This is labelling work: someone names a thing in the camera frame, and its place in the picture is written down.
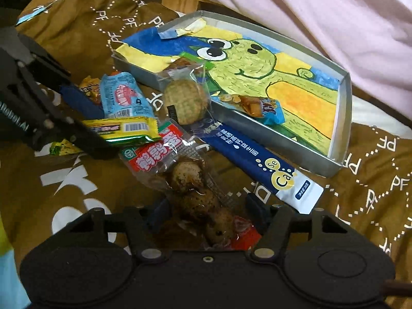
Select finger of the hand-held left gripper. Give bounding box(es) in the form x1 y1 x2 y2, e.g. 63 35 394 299
19 35 104 118
16 67 119 161

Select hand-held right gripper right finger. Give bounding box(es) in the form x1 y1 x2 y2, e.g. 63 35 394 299
246 195 351 261

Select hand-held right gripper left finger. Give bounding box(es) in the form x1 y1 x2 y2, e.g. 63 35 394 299
56 200 173 261

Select yellow green snack packet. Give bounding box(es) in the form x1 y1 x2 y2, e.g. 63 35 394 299
82 117 161 143

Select light blue snack packet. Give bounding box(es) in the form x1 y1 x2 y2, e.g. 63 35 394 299
99 72 155 119

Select red label egg packet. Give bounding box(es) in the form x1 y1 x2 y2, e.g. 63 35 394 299
119 121 263 252

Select blue white sachet stick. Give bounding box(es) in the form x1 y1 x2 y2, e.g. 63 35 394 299
190 117 324 214

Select round biscuit clear packet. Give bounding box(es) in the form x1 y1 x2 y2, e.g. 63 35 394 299
158 61 213 126

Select metal tray with cartoon picture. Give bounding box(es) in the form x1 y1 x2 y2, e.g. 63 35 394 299
111 10 352 178

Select small orange snack packet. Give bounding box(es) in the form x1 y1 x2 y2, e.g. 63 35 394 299
79 75 105 105

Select blue orange snack packet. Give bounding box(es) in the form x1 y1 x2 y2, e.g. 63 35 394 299
214 93 285 126

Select brown snack packet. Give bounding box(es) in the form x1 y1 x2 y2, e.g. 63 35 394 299
166 51 207 71

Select brown printed blanket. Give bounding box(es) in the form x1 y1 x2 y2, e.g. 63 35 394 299
0 0 412 309

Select torn paper scrap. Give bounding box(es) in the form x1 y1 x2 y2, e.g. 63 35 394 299
157 18 208 40

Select colourful printed cloth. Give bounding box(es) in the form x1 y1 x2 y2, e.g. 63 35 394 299
0 222 29 309

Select white bed sheet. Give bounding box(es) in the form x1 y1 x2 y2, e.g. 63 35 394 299
349 84 412 126

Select pink cloth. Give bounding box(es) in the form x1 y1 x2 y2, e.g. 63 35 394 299
170 0 412 116

